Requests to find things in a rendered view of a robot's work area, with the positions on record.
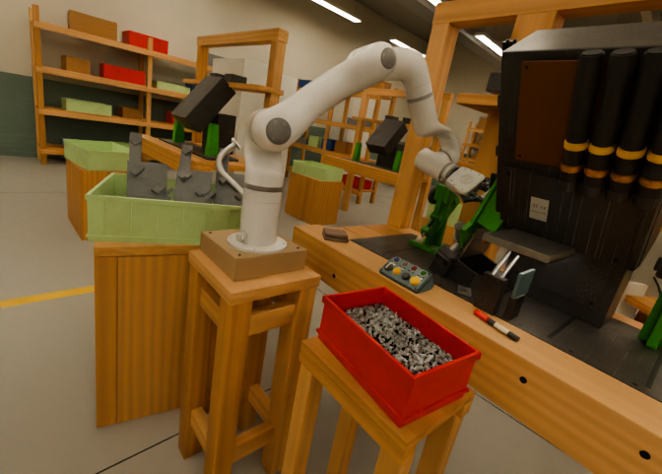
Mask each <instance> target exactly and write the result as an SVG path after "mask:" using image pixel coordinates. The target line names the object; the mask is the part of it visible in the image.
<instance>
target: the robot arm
mask: <svg viewBox="0 0 662 474"><path fill-rule="evenodd" d="M380 81H402V83H403V86H404V90H405V95H406V99H407V103H408V107H409V110H410V114H411V118H412V123H413V127H414V130H415V132H416V134H417V135H418V136H419V137H429V136H436V137H437V139H438V140H439V143H440V146H441V151H439V152H434V151H432V150H430V149H428V148H425V149H422V150H421V151H420V152H419V153H418V154H417V156H416V158H415V167H416V168H417V169H420V170H421V171H423V172H424V173H426V174H428V175H429V176H431V177H432V178H434V179H436V180H437V181H439V182H440V183H442V184H444V185H446V186H447V188H448V189H449V190H450V191H452V192H453V193H454V194H455V195H457V196H458V197H459V198H461V200H462V202H463V203H468V202H480V203H482V202H483V200H484V199H482V198H481V196H482V195H478V194H477V192H478V191H479V190H482V191H484V192H487V191H488V190H489V189H490V182H491V178H490V177H485V176H484V175H482V174H480V173H478V172H476V171H474V170H472V169H467V168H464V167H459V166H458V165H456V164H457V163H458V162H459V160H460V149H459V144H458V140H457V137H456V135H455V133H454V132H453V131H452V130H451V129H450V128H449V127H447V126H445V125H443V124H441V123H440V122H439V121H438V118H437V113H436V108H435V103H434V97H433V92H432V87H431V82H430V73H429V68H428V64H427V61H426V60H425V58H424V56H423V55H422V54H421V53H420V52H419V51H418V50H416V49H413V48H410V47H392V46H391V45H390V44H389V43H387V42H384V41H379V42H375V43H372V44H369V45H366V46H363V47H360V48H357V49H355V50H354V51H352V52H351V53H350V54H349V56H348V58H347V60H345V61H344V62H342V63H340V64H338V65H336V66H335V67H333V68H331V69H329V70H328V71H326V72H324V73H323V74H321V75H320V76H318V77H317V78H315V79H314V80H312V81H311V82H309V83H308V84H307V85H305V86H304V87H302V88H301V89H300V90H298V91H297V92H296V93H294V94H293V95H291V96H290V97H289V98H287V99H286V100H284V101H282V102H280V103H278V104H276V105H274V106H272V107H269V108H260V109H257V110H255V111H253V112H252V113H251V114H250V115H249V117H248V119H247V121H246V124H245V129H244V159H245V175H244V186H243V196H242V205H241V216H240V226H239V233H235V234H232V235H230V236H228V245H229V246H231V247H232V248H234V249H237V250H240V251H244V252H248V253H256V254H272V253H278V252H281V251H283V250H285V249H286V247H287V243H286V242H285V241H284V240H283V239H282V238H280V237H277V232H278V225H279V217H280V209H281V201H282V193H283V185H284V167H283V161H282V151H283V150H285V149H287V148H289V147H290V146H291V145H292V144H293V143H294V142H295V141H296V140H297V139H298V138H299V137H300V136H301V135H302V134H303V133H304V132H305V131H306V130H307V129H308V128H309V127H310V126H311V125H312V124H313V123H314V122H315V121H316V120H317V119H318V118H319V117H320V116H321V115H323V114H324V113H325V112H327V111H328V110H330V109H331V108H332V107H334V106H335V105H337V104H338V103H340V102H342V101H344V100H345V99H347V98H349V97H351V96H353V95H355V94H357V93H359V92H361V91H363V90H365V89H367V88H369V87H371V86H373V85H375V84H377V83H379V82H380ZM484 182H485V183H484Z"/></svg>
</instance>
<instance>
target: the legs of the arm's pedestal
mask: <svg viewBox="0 0 662 474"><path fill-rule="evenodd" d="M316 288H317V287H314V288H309V289H305V290H300V291H296V292H292V293H287V294H283V295H279V296H275V297H271V298H266V299H262V300H257V301H253V302H249V303H244V304H240V305H232V306H230V305H228V303H227V302H226V301H225V300H224V299H223V298H222V297H221V296H220V295H219V294H218V293H217V292H216V290H215V289H214V288H213V287H212V286H211V285H210V284H209V283H208V282H207V281H206V280H205V278H204V277H203V276H202V275H201V274H200V273H199V272H198V271H197V270H196V269H195V268H194V267H193V265H192V264H191V263H190V272H189V287H188V301H187V315H186V330H185V345H184V360H183V375H182V389H181V404H180V418H179V433H178V448H179V451H180V453H181V455H182V457H183V459H186V458H188V457H190V456H192V455H194V454H196V453H198V452H200V451H201V448H203V450H204V452H205V462H204V472H203V474H232V464H233V463H234V462H236V461H238V460H240V459H241V458H243V457H244V456H246V455H248V454H249V453H251V452H253V451H255V450H257V449H258V448H260V447H262V446H263V451H262V457H261V464H262V466H263V468H264V469H265V471H266V472H267V474H276V473H277V472H279V471H280V470H282V467H283V462H284V456H285V451H286V445H287V439H288V434H289V428H290V423H291V417H292V412H293V407H294V401H295V396H296V390H297V384H298V374H299V369H300V361H299V360H298V357H299V352H300V346H301V341H302V340H305V339H307V337H308V332H309V326H310V320H311V316H312V310H313V305H314V299H315V294H316ZM272 301H273V302H274V303H273V304H272ZM213 322H214V323H215V324H216V325H217V327H218V328H217V339H216V349H215V360H214V369H213V379H212V390H211V391H208V392H207V383H208V372H209V362H210V352H211V341H212V330H213ZM280 326H282V331H281V337H280V344H279V350H278V357H277V363H276V368H275V375H274V381H273V388H272V394H271V399H270V398H269V396H268V395H267V394H266V392H265V391H264V390H263V389H262V387H261V386H260V382H261V375H262V369H263V362H264V355H265V348H266V341H267V334H268V330H270V329H273V328H276V327H280ZM256 411H257V413H258V414H259V416H260V417H261V418H262V420H263V421H264V423H262V424H260V425H258V426H256V427H254V428H252V429H250V430H248V431H246V432H244V433H242V434H240V435H238V436H236V428H239V430H240V431H243V430H245V429H247V428H249V427H251V426H253V425H254V424H255V417H256ZM208 413H209V418H208V416H207V414H208Z"/></svg>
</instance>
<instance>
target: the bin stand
mask: <svg viewBox="0 0 662 474"><path fill-rule="evenodd" d="M298 360H299V361H300V369H299V374H298V384H297V390H296V396H295V401H294V407H293V412H292V417H291V423H290V428H289V434H288V439H287V445H286V451H285V456H284V462H283V467H282V473H281V474H305V470H306V465H307V460H308V456H309V451H310V446H311V441H312V436H313V432H314V427H315V422H316V417H317V412H318V407H319V402H320V397H321V392H322V387H323V386H324V387H325V388H326V389H327V391H328V392H329V393H330V394H331V395H332V396H333V397H334V398H335V399H336V400H337V401H338V402H339V403H340V404H341V405H342V406H341V411H340V415H339V420H338V424H337V428H336V433H335V437H334V441H333V445H332V449H331V454H330V458H329V463H328V467H327V472H326V474H347V472H348V468H349V464H350V460H351V456H352V452H353V448H354V444H355V440H356V436H357V432H358V428H359V425H361V427H362V428H363V429H364V430H365V431H366V432H367V433H368V434H369V435H370V436H371V437H372V438H373V439H374V440H375V441H376V442H377V443H378V445H379V446H380V452H379V454H378V458H377V461H376V465H375V469H374V472H373V474H408V473H409V470H410V467H411V464H412V461H413V457H414V454H415V449H416V446H417V443H418V442H419V441H421V440H422V439H424V438H425V437H427V439H426V442H425V445H424V449H423V452H422V455H421V458H420V461H419V464H418V467H417V470H416V473H415V474H443V473H444V470H445V468H446V465H447V462H448V459H449V456H450V453H451V451H452V448H453V446H454V443H455V440H456V437H457V434H458V432H459V429H460V426H461V423H462V420H463V417H464V416H465V415H466V414H467V413H468V412H469V410H470V407H471V404H472V402H473V399H474V396H475V393H476V392H475V391H474V390H473V389H471V388H470V387H468V386H467V387H468V388H469V389H470V390H469V392H468V393H467V392H466V393H464V395H463V397H462V398H460V399H458V400H456V401H454V402H452V403H450V404H448V405H446V406H444V407H442V408H440V409H437V410H435V411H433V412H431V413H429V414H427V415H425V416H424V417H422V418H420V419H418V420H416V421H414V422H412V423H410V424H408V425H406V426H404V427H402V428H398V427H397V426H396V425H395V424H394V423H393V421H392V420H391V419H390V418H389V417H388V416H387V415H386V414H385V412H384V411H383V410H382V409H381V408H380V407H379V406H378V405H377V404H376V402H375V401H374V400H373V399H372V398H371V397H370V396H369V395H368V393H367V392H366V391H365V390H364V389H363V388H362V387H361V385H360V384H359V383H358V382H357V381H356V380H355V379H354V378H353V376H352V375H351V374H350V373H349V372H348V371H347V370H346V369H345V368H344V366H343V365H342V364H341V363H340V362H339V361H338V360H337V359H336V357H335V356H334V355H333V354H332V353H331V352H330V351H329V350H328V348H327V347H326V346H325V345H324V344H323V343H322V342H321V341H320V340H319V338H318V335H317V336H314V337H311V338H308V339H305V340H302V341H301V346H300V352H299V357H298Z"/></svg>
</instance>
